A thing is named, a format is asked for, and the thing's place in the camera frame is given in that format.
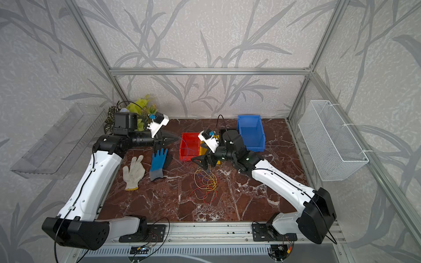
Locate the black plastic bin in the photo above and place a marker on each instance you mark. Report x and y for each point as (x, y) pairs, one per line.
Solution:
(222, 133)

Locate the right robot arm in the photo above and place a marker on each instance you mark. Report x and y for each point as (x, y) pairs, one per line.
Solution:
(314, 210)

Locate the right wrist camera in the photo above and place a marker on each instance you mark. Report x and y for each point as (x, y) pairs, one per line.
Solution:
(210, 139)

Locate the white wire mesh basket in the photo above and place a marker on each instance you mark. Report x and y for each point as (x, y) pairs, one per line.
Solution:
(334, 149)

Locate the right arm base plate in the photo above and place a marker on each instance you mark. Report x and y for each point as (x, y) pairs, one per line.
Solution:
(262, 233)

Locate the blue grey work glove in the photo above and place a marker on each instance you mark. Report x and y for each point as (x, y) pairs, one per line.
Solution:
(159, 159)

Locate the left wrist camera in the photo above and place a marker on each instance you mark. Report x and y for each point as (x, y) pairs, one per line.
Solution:
(158, 120)

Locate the artificial plant in vase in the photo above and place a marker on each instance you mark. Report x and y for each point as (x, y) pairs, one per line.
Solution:
(142, 107)

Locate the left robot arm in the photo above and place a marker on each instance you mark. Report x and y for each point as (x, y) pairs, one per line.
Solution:
(76, 225)

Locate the clear plastic wall shelf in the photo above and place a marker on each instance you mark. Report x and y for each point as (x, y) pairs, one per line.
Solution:
(53, 156)

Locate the red plastic bin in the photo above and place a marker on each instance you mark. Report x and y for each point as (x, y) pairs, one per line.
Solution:
(189, 146)

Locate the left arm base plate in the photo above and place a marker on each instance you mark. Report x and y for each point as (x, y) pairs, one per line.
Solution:
(154, 231)

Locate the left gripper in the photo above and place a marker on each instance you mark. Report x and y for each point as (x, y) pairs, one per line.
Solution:
(163, 142)

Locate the blue plastic bin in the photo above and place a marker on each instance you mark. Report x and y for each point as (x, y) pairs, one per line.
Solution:
(251, 130)

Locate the white knit work glove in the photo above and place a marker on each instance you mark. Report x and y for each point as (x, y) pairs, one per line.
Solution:
(133, 174)

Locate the aluminium front rail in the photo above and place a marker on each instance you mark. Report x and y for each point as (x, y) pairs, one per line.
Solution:
(200, 233)

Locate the yellow plastic bin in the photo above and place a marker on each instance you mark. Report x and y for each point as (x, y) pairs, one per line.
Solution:
(203, 149)

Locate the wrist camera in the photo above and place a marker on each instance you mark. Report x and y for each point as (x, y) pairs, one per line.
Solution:
(210, 139)
(158, 120)

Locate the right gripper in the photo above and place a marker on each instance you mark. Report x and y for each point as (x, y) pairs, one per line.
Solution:
(203, 159)

